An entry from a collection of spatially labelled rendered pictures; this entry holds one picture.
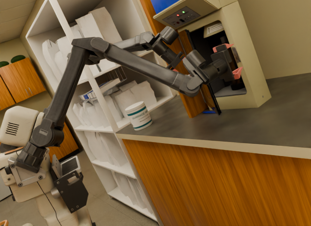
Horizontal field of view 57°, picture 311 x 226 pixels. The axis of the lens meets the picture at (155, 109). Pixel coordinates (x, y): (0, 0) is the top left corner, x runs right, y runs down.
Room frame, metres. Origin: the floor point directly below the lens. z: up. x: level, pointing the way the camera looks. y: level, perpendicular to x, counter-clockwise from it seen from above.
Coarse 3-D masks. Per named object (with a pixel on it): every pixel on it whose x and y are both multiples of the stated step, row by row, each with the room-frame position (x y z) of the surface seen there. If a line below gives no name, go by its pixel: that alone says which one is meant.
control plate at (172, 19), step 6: (186, 6) 1.27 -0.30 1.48; (180, 12) 1.32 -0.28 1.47; (186, 12) 1.30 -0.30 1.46; (192, 12) 1.29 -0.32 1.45; (168, 18) 1.40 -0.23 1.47; (174, 18) 1.38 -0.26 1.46; (180, 18) 1.36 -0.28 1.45; (186, 18) 1.35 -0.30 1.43; (192, 18) 1.33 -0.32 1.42; (180, 24) 1.41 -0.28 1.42
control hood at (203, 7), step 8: (184, 0) 1.23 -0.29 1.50; (192, 0) 1.22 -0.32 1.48; (200, 0) 1.20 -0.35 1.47; (208, 0) 1.20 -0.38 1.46; (216, 0) 1.22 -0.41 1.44; (168, 8) 1.33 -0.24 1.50; (176, 8) 1.30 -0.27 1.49; (192, 8) 1.27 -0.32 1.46; (200, 8) 1.25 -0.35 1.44; (208, 8) 1.23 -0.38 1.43; (216, 8) 1.21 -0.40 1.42; (160, 16) 1.41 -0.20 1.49; (200, 16) 1.30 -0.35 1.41; (168, 24) 1.45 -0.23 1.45; (184, 24) 1.40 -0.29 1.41
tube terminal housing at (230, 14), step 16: (224, 0) 1.24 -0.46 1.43; (208, 16) 1.30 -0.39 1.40; (224, 16) 1.23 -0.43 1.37; (240, 16) 1.27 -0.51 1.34; (240, 32) 1.25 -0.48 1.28; (240, 48) 1.24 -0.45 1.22; (240, 64) 1.24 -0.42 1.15; (256, 64) 1.27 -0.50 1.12; (256, 80) 1.25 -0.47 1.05; (240, 96) 1.29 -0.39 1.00; (256, 96) 1.23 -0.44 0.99
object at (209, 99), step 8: (184, 32) 1.23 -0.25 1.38; (184, 40) 1.33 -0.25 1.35; (184, 48) 1.46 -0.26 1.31; (192, 48) 1.19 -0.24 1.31; (200, 88) 1.46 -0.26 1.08; (208, 88) 1.19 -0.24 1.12; (208, 96) 1.28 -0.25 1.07; (208, 104) 1.40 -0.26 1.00; (216, 104) 1.19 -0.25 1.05; (216, 112) 1.23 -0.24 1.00
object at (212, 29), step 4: (208, 24) 1.36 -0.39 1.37; (212, 24) 1.34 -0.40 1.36; (216, 24) 1.33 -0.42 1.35; (220, 24) 1.32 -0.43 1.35; (204, 28) 1.40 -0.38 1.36; (208, 28) 1.36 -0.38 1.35; (212, 28) 1.34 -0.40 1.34; (216, 28) 1.33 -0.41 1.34; (220, 28) 1.32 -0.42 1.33; (204, 32) 1.40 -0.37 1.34; (208, 32) 1.36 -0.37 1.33; (212, 32) 1.34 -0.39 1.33; (216, 32) 1.32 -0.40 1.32; (204, 36) 1.40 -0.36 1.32; (208, 36) 1.36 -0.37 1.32
